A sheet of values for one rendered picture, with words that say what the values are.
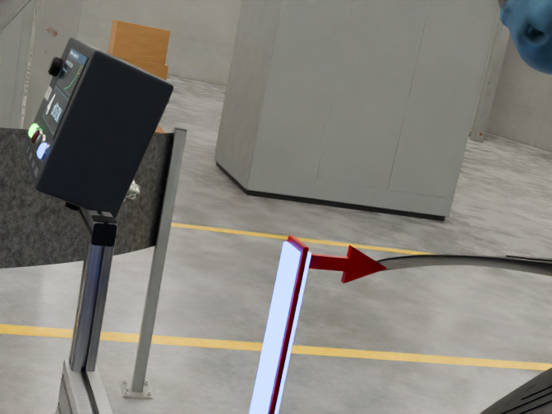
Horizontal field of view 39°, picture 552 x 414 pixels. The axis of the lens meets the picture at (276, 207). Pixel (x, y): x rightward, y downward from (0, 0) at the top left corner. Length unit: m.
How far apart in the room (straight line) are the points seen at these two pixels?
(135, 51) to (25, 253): 6.34
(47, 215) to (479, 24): 5.58
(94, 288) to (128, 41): 7.61
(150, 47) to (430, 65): 3.05
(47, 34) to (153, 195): 2.23
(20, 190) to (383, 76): 5.08
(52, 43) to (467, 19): 3.92
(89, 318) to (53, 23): 3.81
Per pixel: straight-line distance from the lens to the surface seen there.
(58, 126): 1.02
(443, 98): 7.31
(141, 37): 8.59
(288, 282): 0.47
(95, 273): 0.99
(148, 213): 2.68
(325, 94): 6.86
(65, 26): 4.75
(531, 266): 0.46
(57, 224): 2.40
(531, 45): 0.40
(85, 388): 1.03
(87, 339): 1.04
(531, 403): 0.84
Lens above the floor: 1.30
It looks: 11 degrees down
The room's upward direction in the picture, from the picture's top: 11 degrees clockwise
